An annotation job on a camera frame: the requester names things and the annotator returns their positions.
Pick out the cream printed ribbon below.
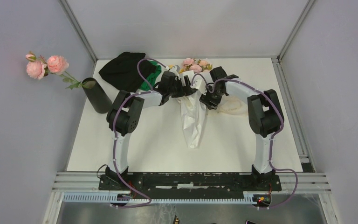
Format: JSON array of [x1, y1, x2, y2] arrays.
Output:
[[207, 96, 248, 116]]

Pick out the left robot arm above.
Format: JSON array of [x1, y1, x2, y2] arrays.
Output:
[[105, 71, 197, 190]]

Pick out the white paper bouquet wrap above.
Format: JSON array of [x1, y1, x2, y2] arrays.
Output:
[[177, 71, 207, 149]]

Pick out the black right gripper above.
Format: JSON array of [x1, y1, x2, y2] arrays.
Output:
[[199, 83, 224, 110]]

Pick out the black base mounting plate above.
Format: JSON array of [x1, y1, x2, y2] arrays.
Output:
[[98, 172, 282, 200]]

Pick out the pink roses in vase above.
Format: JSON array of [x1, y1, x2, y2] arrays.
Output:
[[25, 51, 83, 90]]

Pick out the green cloth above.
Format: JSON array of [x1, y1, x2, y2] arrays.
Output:
[[139, 61, 162, 91]]

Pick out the black cylindrical vase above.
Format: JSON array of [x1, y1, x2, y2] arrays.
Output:
[[82, 77, 112, 114]]

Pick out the black cloth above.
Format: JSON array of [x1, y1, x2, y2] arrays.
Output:
[[99, 52, 157, 92]]

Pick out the pink and yellow flower bunch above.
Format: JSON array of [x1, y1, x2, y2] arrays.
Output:
[[179, 57, 213, 73]]

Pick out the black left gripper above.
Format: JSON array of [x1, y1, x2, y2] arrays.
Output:
[[167, 76, 195, 98]]

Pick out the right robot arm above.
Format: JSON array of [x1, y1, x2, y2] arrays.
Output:
[[200, 67, 284, 190]]

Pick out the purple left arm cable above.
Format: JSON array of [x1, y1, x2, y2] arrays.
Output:
[[111, 57, 169, 209]]

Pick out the white slotted cable duct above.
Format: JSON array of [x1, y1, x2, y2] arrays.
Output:
[[62, 193, 258, 205]]

